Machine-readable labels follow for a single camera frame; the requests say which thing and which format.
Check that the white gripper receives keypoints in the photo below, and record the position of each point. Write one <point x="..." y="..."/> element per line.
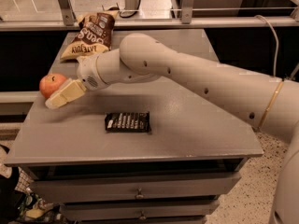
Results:
<point x="88" y="72"/>

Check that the red orange apple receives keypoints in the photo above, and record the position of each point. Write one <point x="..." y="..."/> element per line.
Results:
<point x="51" y="83"/>

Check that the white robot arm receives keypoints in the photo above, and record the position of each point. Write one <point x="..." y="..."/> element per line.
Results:
<point x="268" y="104"/>

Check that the brown yellow chip bag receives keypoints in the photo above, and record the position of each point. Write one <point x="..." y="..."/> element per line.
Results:
<point x="95" y="35"/>

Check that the dark wrapped candy bar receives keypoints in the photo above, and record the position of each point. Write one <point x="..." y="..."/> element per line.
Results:
<point x="127" y="122"/>

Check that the grey drawer cabinet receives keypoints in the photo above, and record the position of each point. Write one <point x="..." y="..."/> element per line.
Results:
<point x="187" y="135"/>

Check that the cluttered bin of items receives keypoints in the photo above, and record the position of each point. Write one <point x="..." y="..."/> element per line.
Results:
<point x="18" y="204"/>

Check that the upper grey drawer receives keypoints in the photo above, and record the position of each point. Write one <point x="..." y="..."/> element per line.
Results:
<point x="135" y="187"/>

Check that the grey drawer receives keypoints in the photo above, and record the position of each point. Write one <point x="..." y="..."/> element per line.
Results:
<point x="139" y="210"/>
<point x="135" y="187"/>

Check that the lower grey drawer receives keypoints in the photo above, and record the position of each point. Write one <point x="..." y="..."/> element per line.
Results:
<point x="139" y="210"/>

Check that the metal railing frame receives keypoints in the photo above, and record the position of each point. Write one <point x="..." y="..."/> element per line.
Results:
<point x="34" y="15"/>

